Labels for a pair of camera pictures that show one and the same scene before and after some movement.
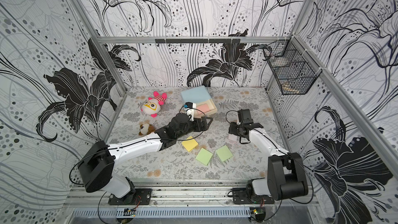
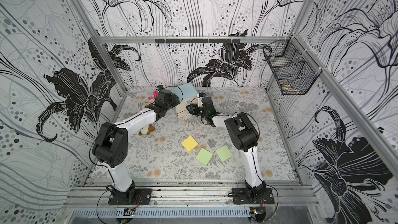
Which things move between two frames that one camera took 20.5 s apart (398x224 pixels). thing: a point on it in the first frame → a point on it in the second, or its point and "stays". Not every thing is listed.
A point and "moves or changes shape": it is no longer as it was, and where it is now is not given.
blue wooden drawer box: [200, 96] moves or changes shape
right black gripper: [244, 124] → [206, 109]
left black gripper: [203, 126] → [175, 99]
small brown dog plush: [145, 129] stays
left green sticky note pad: [204, 156] stays
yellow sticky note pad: [190, 144] stays
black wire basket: [294, 71] stays
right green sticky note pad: [224, 153] stays
